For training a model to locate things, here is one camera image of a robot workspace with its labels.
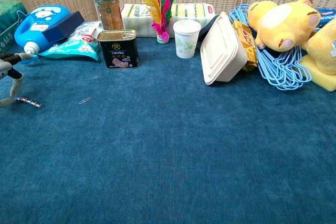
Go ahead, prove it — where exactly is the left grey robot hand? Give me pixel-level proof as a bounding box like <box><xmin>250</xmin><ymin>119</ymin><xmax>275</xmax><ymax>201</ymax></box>
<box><xmin>0</xmin><ymin>52</ymin><xmax>35</xmax><ymax>108</ymax></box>

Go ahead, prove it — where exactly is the silver magnetic ball chain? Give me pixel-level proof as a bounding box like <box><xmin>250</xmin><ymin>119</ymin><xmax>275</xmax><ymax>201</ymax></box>
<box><xmin>15</xmin><ymin>97</ymin><xmax>44</xmax><ymax>110</ymax></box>

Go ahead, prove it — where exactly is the teal snack bag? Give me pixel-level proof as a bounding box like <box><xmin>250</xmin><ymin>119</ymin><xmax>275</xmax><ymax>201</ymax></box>
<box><xmin>38</xmin><ymin>20</ymin><xmax>104</xmax><ymax>61</ymax></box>

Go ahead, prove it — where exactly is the green tea box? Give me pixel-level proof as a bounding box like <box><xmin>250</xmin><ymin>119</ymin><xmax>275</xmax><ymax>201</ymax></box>
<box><xmin>0</xmin><ymin>0</ymin><xmax>28</xmax><ymax>56</ymax></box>

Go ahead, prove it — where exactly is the blue detergent bottle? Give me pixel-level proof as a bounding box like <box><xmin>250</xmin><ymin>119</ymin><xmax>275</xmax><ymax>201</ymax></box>
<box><xmin>14</xmin><ymin>4</ymin><xmax>72</xmax><ymax>64</ymax></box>

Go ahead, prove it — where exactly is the dark blue rectangular block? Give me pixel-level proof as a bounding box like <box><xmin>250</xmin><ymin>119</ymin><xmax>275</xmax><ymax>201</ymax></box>
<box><xmin>41</xmin><ymin>10</ymin><xmax>85</xmax><ymax>43</ymax></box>

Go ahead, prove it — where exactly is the black luncheon meat can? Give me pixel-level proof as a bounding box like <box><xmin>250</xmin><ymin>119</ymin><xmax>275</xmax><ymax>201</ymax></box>
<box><xmin>97</xmin><ymin>29</ymin><xmax>141</xmax><ymax>70</ymax></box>

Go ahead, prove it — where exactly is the green label tea bottle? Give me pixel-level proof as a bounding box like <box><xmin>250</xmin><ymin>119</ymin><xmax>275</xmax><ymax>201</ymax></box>
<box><xmin>93</xmin><ymin>0</ymin><xmax>124</xmax><ymax>31</ymax></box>

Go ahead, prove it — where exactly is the yellow striped sponge pack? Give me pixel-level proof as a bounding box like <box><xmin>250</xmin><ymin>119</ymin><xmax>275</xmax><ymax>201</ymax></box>
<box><xmin>167</xmin><ymin>2</ymin><xmax>216</xmax><ymax>38</ymax></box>
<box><xmin>120</xmin><ymin>3</ymin><xmax>158</xmax><ymax>38</ymax></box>

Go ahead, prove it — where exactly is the colourful feather shuttlecock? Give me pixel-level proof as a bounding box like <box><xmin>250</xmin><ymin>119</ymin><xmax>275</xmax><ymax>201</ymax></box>
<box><xmin>136</xmin><ymin>0</ymin><xmax>182</xmax><ymax>44</ymax></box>

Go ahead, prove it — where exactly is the blue velvet table cloth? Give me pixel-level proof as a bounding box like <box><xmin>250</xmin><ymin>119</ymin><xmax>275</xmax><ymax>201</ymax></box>
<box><xmin>0</xmin><ymin>36</ymin><xmax>336</xmax><ymax>224</ymax></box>

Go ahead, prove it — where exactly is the white floral paper cup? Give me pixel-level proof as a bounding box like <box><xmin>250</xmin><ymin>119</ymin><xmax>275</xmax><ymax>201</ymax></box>
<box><xmin>173</xmin><ymin>19</ymin><xmax>202</xmax><ymax>59</ymax></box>

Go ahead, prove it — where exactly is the beige lidded food container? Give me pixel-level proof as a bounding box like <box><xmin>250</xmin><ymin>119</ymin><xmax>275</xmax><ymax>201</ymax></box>
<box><xmin>199</xmin><ymin>11</ymin><xmax>248</xmax><ymax>86</ymax></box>

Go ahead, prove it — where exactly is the yellow snack package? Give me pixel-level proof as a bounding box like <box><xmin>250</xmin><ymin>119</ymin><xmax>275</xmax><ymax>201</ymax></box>
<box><xmin>231</xmin><ymin>20</ymin><xmax>259</xmax><ymax>73</ymax></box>

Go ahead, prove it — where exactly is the yellow plush bear toy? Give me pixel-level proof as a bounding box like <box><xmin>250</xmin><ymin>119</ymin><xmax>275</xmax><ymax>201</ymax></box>
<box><xmin>247</xmin><ymin>0</ymin><xmax>321</xmax><ymax>52</ymax></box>

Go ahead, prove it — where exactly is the yellow foam sponge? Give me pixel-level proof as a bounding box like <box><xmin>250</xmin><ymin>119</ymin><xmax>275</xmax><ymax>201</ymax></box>
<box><xmin>299</xmin><ymin>54</ymin><xmax>336</xmax><ymax>92</ymax></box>

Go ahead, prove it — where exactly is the light blue wire hangers bundle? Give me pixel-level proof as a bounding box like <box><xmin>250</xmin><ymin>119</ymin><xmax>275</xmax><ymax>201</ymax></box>
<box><xmin>228</xmin><ymin>3</ymin><xmax>313</xmax><ymax>91</ymax></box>

